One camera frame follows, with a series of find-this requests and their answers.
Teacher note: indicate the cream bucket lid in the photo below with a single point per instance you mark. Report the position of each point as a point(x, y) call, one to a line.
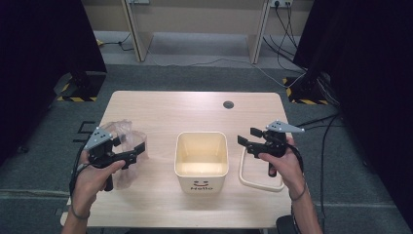
point(259, 187)

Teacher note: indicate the clear plastic bag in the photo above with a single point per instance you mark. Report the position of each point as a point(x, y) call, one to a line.
point(128, 130)

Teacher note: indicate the dark curtain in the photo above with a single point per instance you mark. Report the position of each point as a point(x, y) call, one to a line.
point(42, 48)
point(373, 65)

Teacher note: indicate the cream plastic bin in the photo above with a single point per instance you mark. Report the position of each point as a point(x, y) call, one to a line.
point(201, 183)

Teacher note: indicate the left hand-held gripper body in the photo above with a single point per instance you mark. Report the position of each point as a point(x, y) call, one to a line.
point(100, 149)

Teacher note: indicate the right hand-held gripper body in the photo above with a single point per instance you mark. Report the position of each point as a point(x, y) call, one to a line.
point(276, 144)

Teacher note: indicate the person's right hand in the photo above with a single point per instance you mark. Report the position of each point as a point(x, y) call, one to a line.
point(290, 170)

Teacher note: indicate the dark wrist band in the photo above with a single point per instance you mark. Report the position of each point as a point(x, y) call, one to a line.
point(78, 215)
point(300, 195)

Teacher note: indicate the person's left hand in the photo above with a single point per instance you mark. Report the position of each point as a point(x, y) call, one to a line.
point(86, 185)

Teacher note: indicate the stand base with hazard tape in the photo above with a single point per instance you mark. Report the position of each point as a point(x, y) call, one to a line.
point(82, 87)
point(307, 92)

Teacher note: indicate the white wall power outlet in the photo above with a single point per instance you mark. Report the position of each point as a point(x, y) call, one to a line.
point(281, 2)

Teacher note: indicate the dark rounded object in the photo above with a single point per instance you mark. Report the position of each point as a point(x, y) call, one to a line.
point(285, 226)

